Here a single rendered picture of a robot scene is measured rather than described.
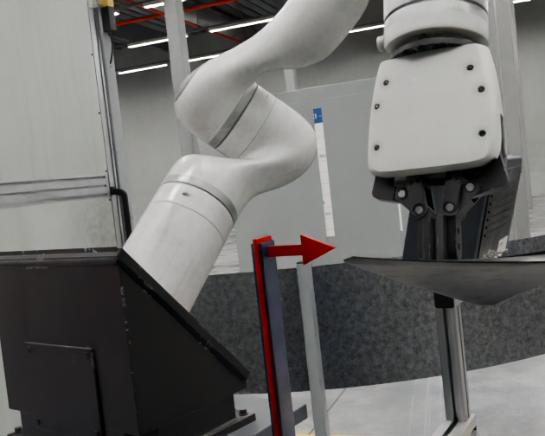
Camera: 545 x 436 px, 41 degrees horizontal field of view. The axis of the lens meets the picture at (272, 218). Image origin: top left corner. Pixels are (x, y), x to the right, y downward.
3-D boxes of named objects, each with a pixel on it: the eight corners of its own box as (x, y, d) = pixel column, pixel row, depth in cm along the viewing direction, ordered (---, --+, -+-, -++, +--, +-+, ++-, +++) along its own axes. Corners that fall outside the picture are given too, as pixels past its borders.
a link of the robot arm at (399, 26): (362, 14, 58) (362, 48, 57) (473, -12, 54) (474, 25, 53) (399, 54, 65) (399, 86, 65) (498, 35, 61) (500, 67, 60)
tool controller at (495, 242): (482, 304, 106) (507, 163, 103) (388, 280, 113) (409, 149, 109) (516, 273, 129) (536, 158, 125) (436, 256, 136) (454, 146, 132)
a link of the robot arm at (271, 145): (146, 201, 107) (213, 92, 120) (249, 266, 111) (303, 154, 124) (173, 169, 97) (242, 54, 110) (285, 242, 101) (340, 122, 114)
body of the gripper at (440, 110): (359, 41, 58) (359, 176, 56) (488, 14, 53) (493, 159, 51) (392, 75, 65) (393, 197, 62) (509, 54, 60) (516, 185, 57)
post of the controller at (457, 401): (466, 422, 104) (452, 287, 103) (445, 420, 105) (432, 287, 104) (471, 415, 106) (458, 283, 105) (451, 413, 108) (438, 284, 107)
